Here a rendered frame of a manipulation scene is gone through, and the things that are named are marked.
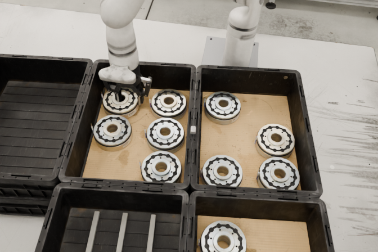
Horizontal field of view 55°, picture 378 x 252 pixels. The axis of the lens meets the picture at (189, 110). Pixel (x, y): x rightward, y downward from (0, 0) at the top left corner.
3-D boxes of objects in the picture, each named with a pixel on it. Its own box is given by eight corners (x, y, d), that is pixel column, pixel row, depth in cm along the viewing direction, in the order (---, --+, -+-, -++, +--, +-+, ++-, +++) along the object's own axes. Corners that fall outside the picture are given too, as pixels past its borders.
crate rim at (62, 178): (95, 64, 109) (94, 58, 107) (196, 70, 108) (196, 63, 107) (58, 186, 84) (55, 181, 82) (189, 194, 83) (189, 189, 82)
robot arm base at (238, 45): (223, 53, 129) (228, 12, 116) (248, 55, 129) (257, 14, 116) (221, 71, 123) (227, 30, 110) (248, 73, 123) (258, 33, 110)
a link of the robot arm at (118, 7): (93, 24, 77) (131, -25, 70) (93, -1, 83) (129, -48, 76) (121, 39, 81) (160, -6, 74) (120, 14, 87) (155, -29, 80)
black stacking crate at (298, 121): (196, 91, 116) (197, 66, 107) (289, 97, 115) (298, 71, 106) (189, 211, 91) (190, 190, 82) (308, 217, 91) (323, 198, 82)
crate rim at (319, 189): (196, 70, 108) (196, 63, 107) (297, 75, 108) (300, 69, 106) (189, 194, 83) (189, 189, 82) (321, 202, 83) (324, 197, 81)
